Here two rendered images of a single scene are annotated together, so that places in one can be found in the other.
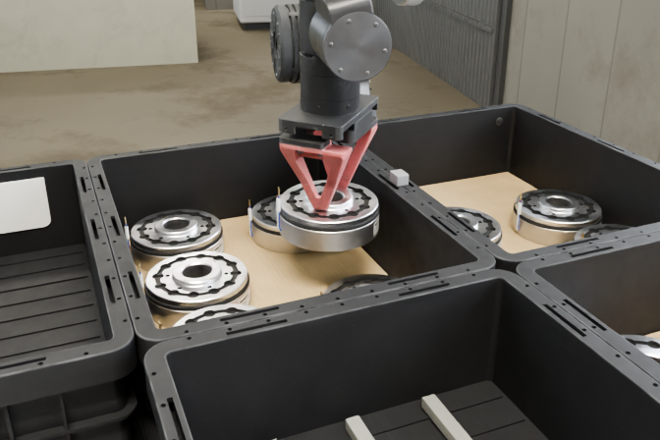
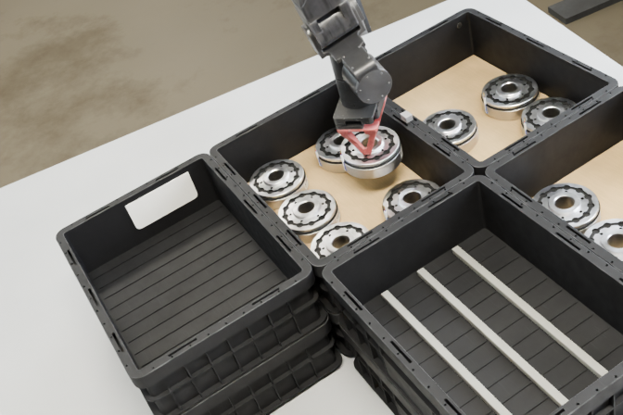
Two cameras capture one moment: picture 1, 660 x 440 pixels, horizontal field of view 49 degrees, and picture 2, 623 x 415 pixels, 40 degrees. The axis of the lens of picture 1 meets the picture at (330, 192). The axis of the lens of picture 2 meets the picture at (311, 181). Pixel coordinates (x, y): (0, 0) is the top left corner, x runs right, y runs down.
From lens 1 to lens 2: 0.74 m
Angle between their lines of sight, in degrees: 16
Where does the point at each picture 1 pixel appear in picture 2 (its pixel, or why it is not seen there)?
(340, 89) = not seen: hidden behind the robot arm
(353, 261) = not seen: hidden behind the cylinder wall
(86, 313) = (251, 247)
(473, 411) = (479, 247)
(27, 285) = (206, 238)
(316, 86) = (350, 95)
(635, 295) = (555, 158)
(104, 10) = not seen: outside the picture
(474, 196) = (454, 87)
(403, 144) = (397, 67)
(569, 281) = (514, 168)
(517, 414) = (502, 244)
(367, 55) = (380, 88)
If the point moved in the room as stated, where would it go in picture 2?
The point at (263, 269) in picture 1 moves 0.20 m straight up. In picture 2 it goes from (337, 188) to (311, 98)
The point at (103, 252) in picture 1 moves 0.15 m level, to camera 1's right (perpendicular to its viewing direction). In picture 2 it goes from (265, 221) to (357, 195)
